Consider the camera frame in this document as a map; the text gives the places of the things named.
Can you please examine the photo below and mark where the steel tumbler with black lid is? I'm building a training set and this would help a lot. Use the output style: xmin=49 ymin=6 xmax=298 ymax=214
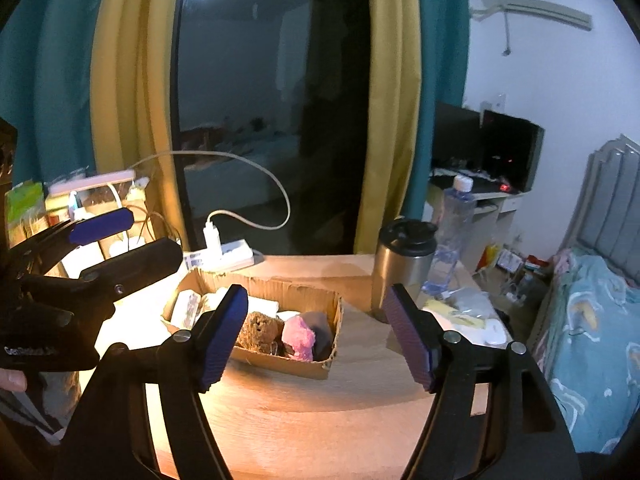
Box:
xmin=371 ymin=217 xmax=439 ymax=323

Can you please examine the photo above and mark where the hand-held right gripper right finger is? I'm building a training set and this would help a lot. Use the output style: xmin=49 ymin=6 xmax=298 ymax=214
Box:
xmin=382 ymin=284 xmax=583 ymax=480

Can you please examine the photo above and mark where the large white charger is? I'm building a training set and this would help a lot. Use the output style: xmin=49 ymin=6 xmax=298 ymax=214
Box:
xmin=203 ymin=225 xmax=222 ymax=261

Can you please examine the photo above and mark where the pink plush toy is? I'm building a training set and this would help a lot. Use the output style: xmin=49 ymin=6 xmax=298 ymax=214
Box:
xmin=281 ymin=314 xmax=317 ymax=361

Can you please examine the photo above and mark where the cardboard box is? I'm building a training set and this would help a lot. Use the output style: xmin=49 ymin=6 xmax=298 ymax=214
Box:
xmin=161 ymin=267 xmax=345 ymax=380

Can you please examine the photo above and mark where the green packet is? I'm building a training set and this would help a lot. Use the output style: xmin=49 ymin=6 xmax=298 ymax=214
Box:
xmin=5 ymin=180 xmax=48 ymax=241

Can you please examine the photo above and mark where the white charging cable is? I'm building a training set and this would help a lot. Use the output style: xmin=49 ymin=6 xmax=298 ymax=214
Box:
xmin=127 ymin=150 xmax=292 ymax=233

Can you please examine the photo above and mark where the white air conditioner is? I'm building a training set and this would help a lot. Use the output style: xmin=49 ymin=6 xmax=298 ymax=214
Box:
xmin=470 ymin=0 xmax=593 ymax=31

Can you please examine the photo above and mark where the brown sponge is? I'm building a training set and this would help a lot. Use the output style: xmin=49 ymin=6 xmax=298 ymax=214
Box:
xmin=235 ymin=311 xmax=283 ymax=356

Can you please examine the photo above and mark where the white desk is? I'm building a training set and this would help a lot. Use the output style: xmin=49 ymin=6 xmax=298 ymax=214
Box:
xmin=427 ymin=170 xmax=531 ymax=261

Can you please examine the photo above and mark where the clear water bottle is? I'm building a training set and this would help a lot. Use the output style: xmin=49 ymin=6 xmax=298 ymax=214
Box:
xmin=421 ymin=175 xmax=476 ymax=297

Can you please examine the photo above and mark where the black monitor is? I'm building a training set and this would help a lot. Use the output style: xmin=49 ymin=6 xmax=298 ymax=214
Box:
xmin=481 ymin=109 xmax=546 ymax=193
xmin=431 ymin=101 xmax=483 ymax=173

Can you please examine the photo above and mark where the teal curtain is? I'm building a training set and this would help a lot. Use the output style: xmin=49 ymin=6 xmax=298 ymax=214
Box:
xmin=0 ymin=0 xmax=116 ymax=186
xmin=400 ymin=0 xmax=468 ymax=221

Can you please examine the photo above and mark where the white desk lamp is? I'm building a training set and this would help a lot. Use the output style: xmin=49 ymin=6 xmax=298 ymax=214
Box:
xmin=48 ymin=170 xmax=147 ymax=261

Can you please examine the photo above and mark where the dark glass window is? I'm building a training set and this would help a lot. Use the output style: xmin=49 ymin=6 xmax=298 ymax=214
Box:
xmin=172 ymin=0 xmax=371 ymax=256

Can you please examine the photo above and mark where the white patterned packet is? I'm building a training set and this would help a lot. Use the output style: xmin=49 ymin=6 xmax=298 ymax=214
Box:
xmin=170 ymin=290 xmax=203 ymax=331

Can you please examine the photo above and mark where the teal printed blanket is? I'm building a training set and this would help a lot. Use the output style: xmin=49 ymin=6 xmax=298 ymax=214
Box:
xmin=542 ymin=247 xmax=640 ymax=456

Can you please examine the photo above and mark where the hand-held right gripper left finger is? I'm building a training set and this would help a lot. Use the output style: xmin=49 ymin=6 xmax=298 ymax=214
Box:
xmin=50 ymin=284 xmax=249 ymax=480

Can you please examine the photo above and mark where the white power strip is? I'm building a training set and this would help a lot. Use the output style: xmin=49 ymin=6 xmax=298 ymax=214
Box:
xmin=184 ymin=240 xmax=255 ymax=273

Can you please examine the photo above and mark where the yellow curtain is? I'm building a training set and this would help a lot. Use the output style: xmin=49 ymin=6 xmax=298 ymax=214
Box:
xmin=354 ymin=0 xmax=422 ymax=256
xmin=90 ymin=0 xmax=188 ymax=251

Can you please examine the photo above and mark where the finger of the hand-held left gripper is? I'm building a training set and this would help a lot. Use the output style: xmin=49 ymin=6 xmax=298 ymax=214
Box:
xmin=82 ymin=238 xmax=184 ymax=306
xmin=10 ymin=208 xmax=135 ymax=281

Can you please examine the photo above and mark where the white plastic bag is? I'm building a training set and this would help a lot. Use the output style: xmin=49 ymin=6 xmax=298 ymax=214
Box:
xmin=202 ymin=287 xmax=228 ymax=311

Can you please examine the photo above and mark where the yellow tissue pack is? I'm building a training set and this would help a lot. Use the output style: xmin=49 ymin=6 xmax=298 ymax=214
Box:
xmin=424 ymin=297 xmax=488 ymax=331

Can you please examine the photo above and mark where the grey padded headboard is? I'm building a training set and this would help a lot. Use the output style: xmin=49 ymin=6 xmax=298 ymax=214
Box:
xmin=530 ymin=134 xmax=640 ymax=346

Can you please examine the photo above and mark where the person's left hand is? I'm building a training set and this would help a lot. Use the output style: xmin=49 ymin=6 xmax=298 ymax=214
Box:
xmin=0 ymin=367 xmax=28 ymax=394

